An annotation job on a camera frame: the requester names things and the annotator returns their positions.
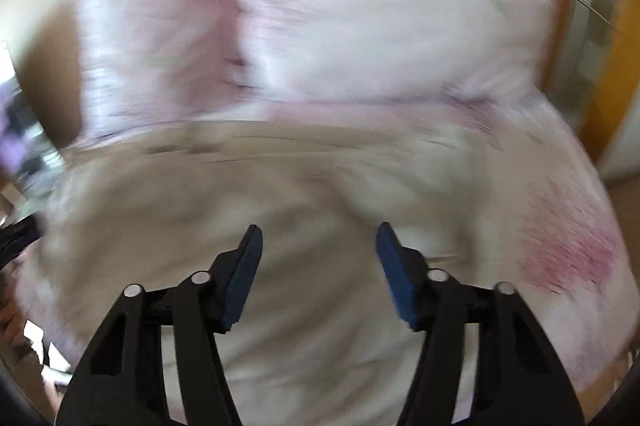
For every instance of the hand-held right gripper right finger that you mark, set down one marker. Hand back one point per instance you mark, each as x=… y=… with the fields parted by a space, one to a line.
x=397 y=281

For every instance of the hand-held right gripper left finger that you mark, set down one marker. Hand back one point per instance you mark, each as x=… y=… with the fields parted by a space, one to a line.
x=240 y=286

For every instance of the beige puffer jacket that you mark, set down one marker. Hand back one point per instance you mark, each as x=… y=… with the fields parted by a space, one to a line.
x=310 y=186

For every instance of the pink floral bed sheet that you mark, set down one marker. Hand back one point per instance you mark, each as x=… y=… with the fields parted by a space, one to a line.
x=550 y=216

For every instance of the pink floral pillow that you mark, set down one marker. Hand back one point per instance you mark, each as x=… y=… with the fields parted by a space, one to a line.
x=160 y=36
x=380 y=6

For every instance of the wooden headboard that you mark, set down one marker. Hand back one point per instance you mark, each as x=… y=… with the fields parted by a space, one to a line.
x=620 y=56

